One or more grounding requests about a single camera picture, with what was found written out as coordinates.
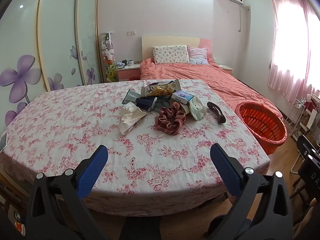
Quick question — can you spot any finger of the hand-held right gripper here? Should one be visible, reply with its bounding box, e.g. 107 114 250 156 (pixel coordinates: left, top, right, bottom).
297 134 318 155

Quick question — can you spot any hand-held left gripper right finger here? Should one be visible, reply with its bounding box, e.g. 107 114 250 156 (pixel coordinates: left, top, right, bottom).
209 143 293 240

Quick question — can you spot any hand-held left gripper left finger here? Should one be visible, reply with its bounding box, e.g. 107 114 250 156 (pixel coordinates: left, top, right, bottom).
26 144 110 240

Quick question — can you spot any orange plastic laundry basket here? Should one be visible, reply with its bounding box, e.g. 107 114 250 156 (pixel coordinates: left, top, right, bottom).
235 102 288 155

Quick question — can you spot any silver yellow snack wrapper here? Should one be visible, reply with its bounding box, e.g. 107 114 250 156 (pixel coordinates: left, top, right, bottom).
141 79 181 98

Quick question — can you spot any brown hair claw clip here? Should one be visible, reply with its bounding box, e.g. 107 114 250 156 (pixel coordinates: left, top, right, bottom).
207 102 227 125

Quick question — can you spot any crumpled white tissue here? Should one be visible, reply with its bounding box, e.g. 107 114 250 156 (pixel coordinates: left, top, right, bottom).
119 102 147 135

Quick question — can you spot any red plaid scrunchie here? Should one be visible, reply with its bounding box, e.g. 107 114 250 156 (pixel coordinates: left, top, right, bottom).
154 106 187 136

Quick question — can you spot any grey green sock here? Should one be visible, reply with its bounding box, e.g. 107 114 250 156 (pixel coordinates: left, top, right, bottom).
122 90 142 105

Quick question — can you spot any blue tissue packet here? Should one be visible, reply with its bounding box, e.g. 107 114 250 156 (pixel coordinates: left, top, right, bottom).
172 91 195 104

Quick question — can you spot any black mesh mat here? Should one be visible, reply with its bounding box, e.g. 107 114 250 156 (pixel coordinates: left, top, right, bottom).
154 94 175 113

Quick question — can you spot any bed with pink duvet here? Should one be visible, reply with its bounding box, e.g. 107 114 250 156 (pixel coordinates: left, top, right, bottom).
139 58 283 120

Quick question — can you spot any pink curtain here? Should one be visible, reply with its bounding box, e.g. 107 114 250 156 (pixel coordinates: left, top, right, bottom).
267 0 320 103

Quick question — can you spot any green yellow plush toy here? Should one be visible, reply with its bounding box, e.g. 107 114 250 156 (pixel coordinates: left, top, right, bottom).
106 64 117 82

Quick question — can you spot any pink white nightstand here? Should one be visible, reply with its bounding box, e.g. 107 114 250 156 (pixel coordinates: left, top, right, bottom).
216 64 233 75
117 64 142 82

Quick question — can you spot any clear tube of plush toys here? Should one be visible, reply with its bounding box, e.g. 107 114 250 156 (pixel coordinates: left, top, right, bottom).
100 32 118 82

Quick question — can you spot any pink striped pillow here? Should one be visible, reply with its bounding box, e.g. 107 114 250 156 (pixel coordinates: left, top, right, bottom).
187 46 208 65

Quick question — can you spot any floral print pillow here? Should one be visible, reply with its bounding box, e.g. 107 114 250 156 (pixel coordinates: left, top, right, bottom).
152 45 190 65

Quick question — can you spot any floral glass sliding wardrobe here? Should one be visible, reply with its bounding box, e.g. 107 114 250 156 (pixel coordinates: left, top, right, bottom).
0 0 104 130

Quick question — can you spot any beige pink bed headboard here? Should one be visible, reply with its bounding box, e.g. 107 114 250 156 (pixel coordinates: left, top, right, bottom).
142 35 213 62

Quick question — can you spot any air conditioner pipe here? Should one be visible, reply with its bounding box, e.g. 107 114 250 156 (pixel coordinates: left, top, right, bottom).
239 5 250 33

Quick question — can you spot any white wire rack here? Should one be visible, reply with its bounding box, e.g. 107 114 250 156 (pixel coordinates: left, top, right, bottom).
285 99 307 135

